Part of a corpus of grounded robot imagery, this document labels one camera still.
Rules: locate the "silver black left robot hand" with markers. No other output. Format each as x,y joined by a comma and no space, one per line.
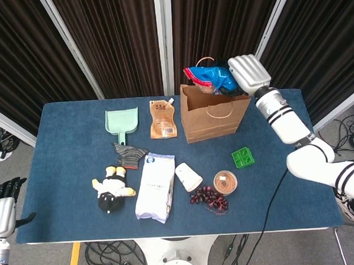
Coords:
3,215

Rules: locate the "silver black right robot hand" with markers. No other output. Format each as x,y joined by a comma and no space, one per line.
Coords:
249,72

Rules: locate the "blue plastic bread package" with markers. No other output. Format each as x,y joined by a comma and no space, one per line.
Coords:
212,74

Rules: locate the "green plastic block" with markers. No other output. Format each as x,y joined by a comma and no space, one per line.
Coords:
243,157

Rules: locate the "white paper cup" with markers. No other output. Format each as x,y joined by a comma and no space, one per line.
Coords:
186,176

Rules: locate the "purple grape bunch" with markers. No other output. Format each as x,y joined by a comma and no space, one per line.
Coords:
207,196

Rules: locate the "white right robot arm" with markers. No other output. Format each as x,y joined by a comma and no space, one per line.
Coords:
286,123

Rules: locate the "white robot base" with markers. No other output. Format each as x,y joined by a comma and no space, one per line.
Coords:
177,257

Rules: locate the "brown paper bag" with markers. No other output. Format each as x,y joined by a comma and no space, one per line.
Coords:
212,127

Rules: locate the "dark ribbed partition panel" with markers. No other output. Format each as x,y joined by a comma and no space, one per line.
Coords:
115,37
323,41
18,57
218,23

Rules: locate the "white paper scrap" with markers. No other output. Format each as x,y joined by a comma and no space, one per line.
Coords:
4,155

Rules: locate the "blue felt table mat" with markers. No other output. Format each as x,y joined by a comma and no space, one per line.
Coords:
63,174

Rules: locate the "brown spout pouch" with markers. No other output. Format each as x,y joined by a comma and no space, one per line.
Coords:
163,121

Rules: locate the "black and white plush toy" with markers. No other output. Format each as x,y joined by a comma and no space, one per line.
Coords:
111,189

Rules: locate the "mint green dustpan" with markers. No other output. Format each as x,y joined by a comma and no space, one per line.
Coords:
121,120

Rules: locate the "grey striped knit glove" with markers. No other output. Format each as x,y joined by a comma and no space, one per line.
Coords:
129,155

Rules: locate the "large white paper package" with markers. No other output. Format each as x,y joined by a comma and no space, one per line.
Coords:
154,187

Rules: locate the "white sneaker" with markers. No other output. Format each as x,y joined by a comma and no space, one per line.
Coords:
347,211

